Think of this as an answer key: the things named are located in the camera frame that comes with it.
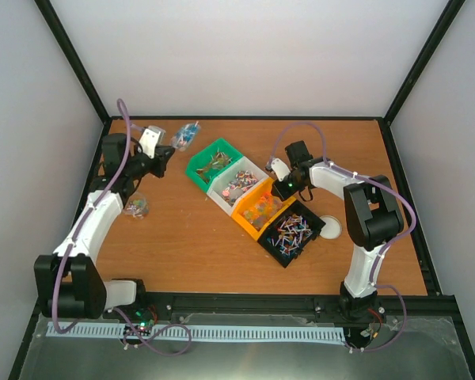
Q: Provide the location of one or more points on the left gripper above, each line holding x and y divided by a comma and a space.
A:
161, 159

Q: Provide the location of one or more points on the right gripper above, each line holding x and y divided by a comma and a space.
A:
281, 193

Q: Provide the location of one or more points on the orange candy bin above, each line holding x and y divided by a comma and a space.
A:
258, 209

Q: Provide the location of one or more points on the black candy bin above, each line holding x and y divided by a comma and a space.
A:
288, 234

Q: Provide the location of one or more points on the metal scoop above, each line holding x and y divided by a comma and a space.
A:
185, 136

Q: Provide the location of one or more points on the white jar lid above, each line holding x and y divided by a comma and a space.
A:
332, 228

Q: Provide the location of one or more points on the clear plastic jar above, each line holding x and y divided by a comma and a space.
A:
137, 206

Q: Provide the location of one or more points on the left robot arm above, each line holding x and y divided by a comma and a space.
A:
68, 283

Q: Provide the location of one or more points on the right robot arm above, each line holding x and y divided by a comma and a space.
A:
371, 210

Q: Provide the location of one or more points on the white candy bin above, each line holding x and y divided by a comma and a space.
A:
229, 188

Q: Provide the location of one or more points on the green candy bin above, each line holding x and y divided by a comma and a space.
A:
211, 161

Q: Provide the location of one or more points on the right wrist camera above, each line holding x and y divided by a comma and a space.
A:
279, 168

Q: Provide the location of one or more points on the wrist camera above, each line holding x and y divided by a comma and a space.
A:
279, 168
150, 138

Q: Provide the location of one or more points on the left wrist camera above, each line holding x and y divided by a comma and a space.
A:
150, 138

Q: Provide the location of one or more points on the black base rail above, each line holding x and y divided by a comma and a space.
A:
318, 308

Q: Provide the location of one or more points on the light blue cable duct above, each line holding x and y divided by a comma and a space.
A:
212, 333

